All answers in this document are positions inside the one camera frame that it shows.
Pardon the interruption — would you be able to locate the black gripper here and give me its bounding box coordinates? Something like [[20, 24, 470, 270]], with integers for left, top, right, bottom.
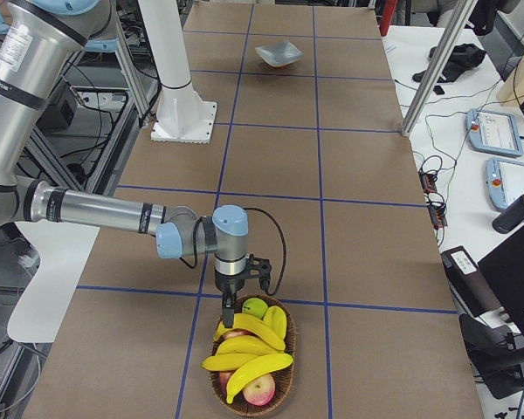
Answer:
[[215, 271, 250, 328]]

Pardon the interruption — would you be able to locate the yellow banana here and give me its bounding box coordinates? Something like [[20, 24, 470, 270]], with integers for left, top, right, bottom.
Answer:
[[212, 313, 286, 350], [263, 306, 287, 340], [226, 353, 293, 404], [201, 353, 258, 372], [216, 335, 278, 355]]

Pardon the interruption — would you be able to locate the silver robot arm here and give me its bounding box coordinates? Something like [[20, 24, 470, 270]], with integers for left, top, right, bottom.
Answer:
[[0, 1, 250, 327]]

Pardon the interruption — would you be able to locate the wicker fruit basket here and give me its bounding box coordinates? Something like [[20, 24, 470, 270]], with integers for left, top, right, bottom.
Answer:
[[209, 295, 296, 418]]

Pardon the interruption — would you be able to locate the blue square plate orange rim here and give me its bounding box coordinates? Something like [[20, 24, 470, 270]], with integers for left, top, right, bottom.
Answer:
[[255, 40, 304, 68]]

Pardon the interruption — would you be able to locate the green apple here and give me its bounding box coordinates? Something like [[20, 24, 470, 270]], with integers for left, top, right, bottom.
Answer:
[[241, 297, 268, 319]]

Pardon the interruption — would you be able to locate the red apple front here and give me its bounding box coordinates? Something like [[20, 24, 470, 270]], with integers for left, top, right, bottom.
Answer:
[[243, 374, 275, 407]]

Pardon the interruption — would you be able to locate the black monitor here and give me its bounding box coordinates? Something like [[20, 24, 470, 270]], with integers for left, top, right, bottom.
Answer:
[[479, 226, 524, 335]]

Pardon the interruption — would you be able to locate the black water bottle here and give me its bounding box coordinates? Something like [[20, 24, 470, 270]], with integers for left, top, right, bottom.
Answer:
[[492, 194, 524, 234]]

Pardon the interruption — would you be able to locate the blue teach pendant near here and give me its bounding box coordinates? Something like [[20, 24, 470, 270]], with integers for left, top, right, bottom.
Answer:
[[486, 158, 524, 211]]

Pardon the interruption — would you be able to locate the blue teach pendant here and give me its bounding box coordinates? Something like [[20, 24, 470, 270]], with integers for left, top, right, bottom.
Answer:
[[486, 158, 524, 211], [465, 108, 523, 157]]

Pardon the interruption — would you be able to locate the blue teach pendant far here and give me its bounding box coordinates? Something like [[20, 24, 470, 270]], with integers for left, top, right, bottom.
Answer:
[[465, 108, 523, 157]]

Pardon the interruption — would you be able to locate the black cloth bag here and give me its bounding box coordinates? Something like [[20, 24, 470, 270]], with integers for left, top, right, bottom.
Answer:
[[437, 43, 486, 84]]

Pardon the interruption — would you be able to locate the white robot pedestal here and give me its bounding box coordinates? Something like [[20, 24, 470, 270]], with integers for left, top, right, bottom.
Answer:
[[139, 0, 217, 144]]

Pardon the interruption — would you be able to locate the aluminium frame post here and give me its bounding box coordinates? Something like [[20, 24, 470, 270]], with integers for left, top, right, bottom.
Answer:
[[400, 0, 478, 137]]

